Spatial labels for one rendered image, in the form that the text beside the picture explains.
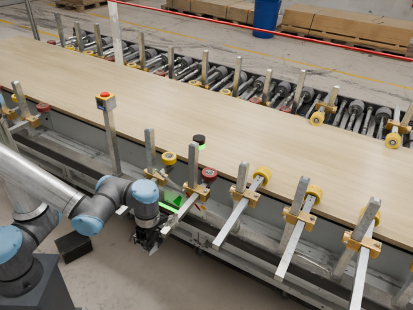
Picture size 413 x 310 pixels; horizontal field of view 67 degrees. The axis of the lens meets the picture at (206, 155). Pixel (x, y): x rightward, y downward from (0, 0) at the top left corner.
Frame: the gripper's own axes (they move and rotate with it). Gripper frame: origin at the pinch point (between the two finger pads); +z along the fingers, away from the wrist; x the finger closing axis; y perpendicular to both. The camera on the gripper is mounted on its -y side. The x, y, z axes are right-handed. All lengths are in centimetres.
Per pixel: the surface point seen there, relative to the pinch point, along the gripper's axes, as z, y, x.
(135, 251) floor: 83, -37, -50
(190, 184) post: -7.0, -35.5, -3.9
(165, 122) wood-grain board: -7, -75, -47
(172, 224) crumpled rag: -4.2, -12.0, 1.2
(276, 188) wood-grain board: -7, -55, 33
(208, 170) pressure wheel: -7.7, -48.4, -1.2
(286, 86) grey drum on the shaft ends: -2, -186, -2
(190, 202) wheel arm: -3.4, -28.2, 0.6
